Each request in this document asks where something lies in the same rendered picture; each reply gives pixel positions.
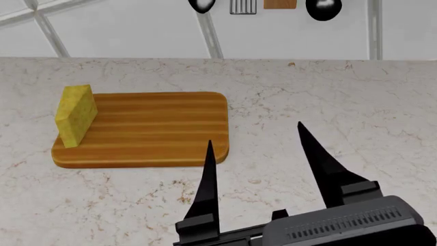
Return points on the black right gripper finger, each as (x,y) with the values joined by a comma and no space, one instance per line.
(324,169)
(206,194)

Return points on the wooden cutting board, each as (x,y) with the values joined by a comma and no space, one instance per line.
(153,128)

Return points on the yellow cheese wedge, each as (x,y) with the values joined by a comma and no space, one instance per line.
(75,116)

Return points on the small hanging wooden board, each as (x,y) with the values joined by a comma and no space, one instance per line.
(280,3)

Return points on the large black hanging ladle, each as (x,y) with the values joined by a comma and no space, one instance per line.
(323,9)

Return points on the metal slotted hanging spatula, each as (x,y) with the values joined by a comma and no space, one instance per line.
(243,6)

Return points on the small black hanging spoon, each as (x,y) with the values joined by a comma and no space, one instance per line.
(202,5)

